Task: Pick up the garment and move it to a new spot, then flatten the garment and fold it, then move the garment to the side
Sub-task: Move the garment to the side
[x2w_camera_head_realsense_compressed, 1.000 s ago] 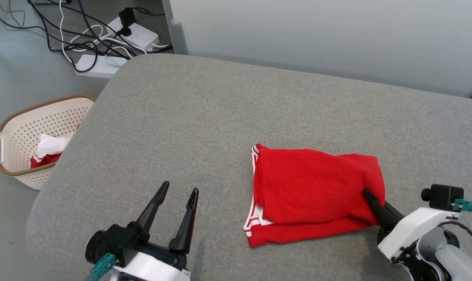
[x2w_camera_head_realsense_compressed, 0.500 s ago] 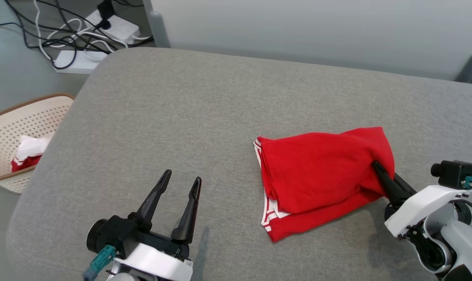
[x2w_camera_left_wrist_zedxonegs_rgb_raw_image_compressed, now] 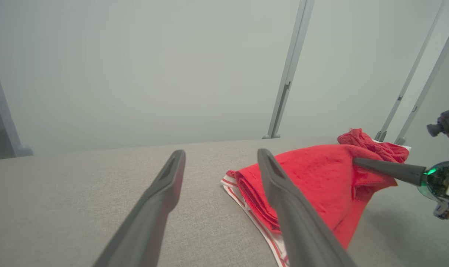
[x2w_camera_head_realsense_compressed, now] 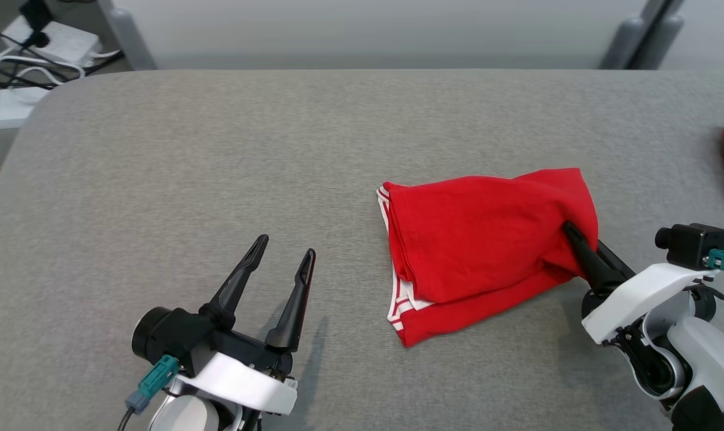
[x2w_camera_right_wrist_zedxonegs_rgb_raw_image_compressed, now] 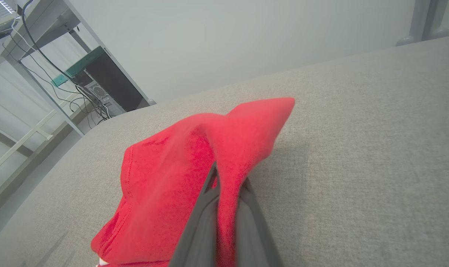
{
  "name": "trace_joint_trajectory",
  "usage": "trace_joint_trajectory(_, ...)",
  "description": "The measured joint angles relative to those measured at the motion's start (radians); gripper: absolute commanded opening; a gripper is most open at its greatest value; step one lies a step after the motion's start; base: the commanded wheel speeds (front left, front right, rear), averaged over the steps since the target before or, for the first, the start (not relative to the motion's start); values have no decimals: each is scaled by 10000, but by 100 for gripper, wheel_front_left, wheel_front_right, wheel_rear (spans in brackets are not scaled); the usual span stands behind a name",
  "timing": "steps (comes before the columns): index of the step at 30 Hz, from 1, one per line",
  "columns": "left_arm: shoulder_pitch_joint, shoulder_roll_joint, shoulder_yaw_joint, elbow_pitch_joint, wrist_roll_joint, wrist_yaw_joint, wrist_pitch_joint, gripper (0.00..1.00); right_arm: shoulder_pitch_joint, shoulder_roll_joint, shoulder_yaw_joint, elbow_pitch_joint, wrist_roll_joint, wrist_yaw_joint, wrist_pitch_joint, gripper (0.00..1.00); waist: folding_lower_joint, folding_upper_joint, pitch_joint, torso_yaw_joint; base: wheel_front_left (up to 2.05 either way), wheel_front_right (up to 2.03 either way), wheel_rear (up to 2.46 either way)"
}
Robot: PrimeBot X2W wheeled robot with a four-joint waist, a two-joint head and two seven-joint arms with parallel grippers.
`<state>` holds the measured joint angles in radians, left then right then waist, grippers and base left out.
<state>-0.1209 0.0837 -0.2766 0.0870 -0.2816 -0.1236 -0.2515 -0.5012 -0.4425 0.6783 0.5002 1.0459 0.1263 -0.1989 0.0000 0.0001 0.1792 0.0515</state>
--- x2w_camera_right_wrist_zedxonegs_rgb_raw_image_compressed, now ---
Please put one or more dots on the pile of red white garments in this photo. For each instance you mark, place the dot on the pile of red white garments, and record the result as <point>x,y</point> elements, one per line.
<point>165,193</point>

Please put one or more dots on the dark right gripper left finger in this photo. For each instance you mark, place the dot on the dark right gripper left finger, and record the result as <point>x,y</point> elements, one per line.
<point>198,241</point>

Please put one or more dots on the grey metal desk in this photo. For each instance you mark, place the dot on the grey metal desk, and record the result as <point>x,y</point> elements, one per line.
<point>42,18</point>

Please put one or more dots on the white metal rail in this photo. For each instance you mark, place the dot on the white metal rail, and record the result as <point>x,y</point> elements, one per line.
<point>24,139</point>

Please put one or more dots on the black computer tower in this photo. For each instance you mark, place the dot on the black computer tower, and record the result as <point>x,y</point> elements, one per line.
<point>113,85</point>

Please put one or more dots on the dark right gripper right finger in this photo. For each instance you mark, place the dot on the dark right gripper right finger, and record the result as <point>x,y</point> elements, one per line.
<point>256,244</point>

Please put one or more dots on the green shelf board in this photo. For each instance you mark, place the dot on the green shelf board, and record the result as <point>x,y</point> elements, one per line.
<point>83,63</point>

